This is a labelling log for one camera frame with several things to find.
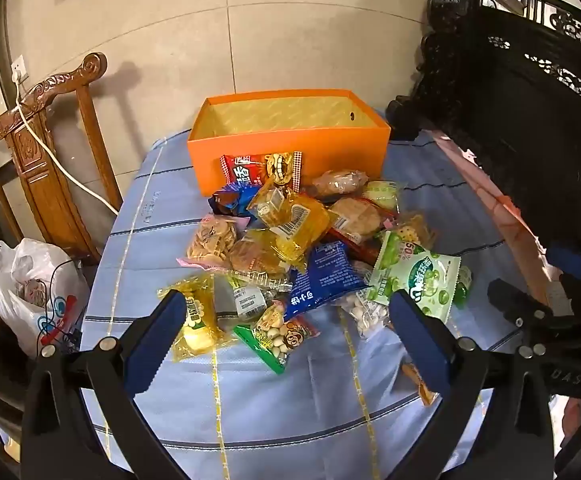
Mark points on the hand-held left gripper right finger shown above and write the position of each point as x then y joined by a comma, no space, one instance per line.
420,345

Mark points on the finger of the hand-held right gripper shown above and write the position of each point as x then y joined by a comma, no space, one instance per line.
525,305
572,262

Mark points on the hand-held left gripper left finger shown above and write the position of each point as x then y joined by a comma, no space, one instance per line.
156,340

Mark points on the round brown cake packet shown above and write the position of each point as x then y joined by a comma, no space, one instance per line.
360,217

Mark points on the pale green candy packet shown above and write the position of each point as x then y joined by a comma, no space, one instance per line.
383,194

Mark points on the orange cardboard box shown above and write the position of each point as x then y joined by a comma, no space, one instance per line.
290,115

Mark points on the small orange snack packet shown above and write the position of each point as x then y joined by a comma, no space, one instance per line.
423,390

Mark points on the small yellow snack packet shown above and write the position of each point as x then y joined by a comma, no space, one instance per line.
198,320

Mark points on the clear white nuts packet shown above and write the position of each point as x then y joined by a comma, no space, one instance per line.
368,312

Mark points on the green white snack packet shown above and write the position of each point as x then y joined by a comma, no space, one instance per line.
415,275

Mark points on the clear packet white label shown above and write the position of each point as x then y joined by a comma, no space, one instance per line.
253,297

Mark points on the chocolate chip cookie packet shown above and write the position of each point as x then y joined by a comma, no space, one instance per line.
415,232

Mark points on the dark red snack packet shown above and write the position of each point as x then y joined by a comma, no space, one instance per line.
358,250

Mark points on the round crackers clear packet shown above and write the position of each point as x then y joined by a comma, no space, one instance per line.
213,240

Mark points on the dark blue snack packet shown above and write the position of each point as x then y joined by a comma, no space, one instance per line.
328,272

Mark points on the blue striped tablecloth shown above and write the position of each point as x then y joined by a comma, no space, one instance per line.
320,410

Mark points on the green cartoon peanut packet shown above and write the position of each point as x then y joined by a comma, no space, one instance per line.
283,337

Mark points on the brown pastry packet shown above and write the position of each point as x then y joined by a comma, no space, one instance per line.
258,255

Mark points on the white plastic bag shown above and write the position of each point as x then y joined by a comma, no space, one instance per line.
25,280

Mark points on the blue orange snack packet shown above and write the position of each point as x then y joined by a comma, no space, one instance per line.
230,200

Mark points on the large yellow snack packet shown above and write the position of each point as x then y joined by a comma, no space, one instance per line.
295,220

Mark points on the dark carved wooden furniture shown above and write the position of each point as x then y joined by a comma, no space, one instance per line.
520,85

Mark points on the carved wooden chair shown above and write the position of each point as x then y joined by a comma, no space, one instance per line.
45,170

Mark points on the white wall socket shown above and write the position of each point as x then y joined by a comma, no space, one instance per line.
19,67

